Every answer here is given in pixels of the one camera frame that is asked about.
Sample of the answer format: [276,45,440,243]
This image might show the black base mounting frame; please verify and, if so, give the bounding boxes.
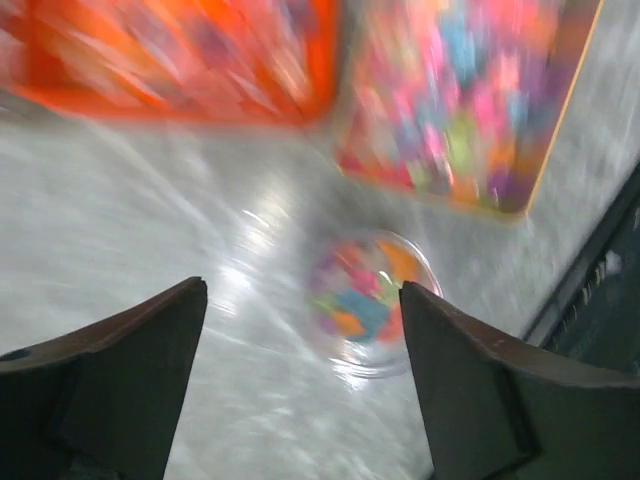
[524,167,639,376]

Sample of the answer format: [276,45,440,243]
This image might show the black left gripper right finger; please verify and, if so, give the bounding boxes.
[400,282,639,479]

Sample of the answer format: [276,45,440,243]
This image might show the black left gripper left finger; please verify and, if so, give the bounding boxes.
[1,277,207,479]

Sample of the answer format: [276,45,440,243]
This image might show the orange tin lollipop candies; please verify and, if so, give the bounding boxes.
[1,1,341,126]

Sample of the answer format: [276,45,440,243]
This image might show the clear plastic jar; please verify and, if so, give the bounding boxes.
[307,229,443,378]

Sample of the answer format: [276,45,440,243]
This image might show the gold tin colourful jelly candies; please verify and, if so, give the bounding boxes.
[336,1,602,218]

